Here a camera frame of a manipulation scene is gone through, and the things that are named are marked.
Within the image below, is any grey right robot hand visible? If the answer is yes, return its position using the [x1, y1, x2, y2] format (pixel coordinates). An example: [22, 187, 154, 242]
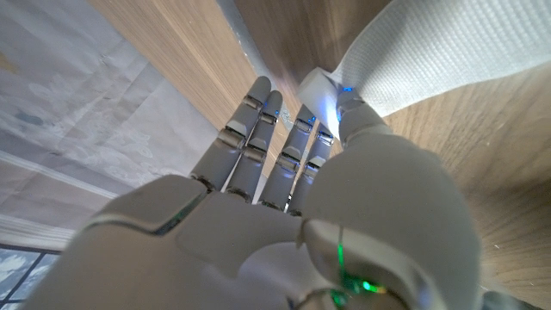
[21, 76, 484, 310]

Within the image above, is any white bandage strip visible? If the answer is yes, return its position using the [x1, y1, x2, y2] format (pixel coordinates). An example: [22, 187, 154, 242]
[296, 0, 551, 141]

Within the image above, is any grey tape outline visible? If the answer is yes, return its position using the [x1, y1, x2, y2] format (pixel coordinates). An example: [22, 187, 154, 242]
[214, 0, 302, 130]

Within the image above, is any printed window backdrop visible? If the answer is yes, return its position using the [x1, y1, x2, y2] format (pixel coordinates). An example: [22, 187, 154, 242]
[0, 0, 221, 310]

